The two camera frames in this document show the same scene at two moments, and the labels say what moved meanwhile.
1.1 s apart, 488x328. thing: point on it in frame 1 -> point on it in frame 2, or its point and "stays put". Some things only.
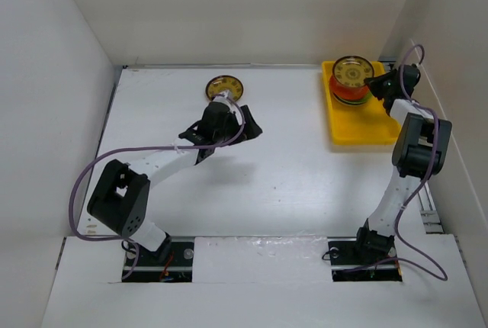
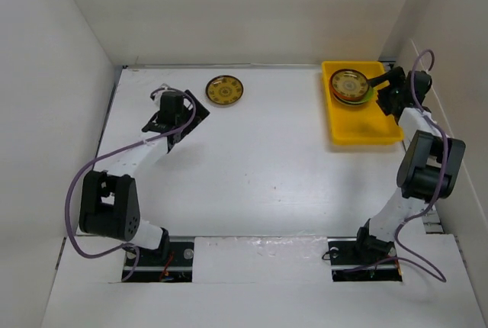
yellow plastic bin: (368, 123) stays put
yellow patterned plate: (219, 84) stays put
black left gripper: (252, 130) -> (201, 115)
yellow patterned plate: (351, 71) -> (349, 83)
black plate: (350, 103) stays put
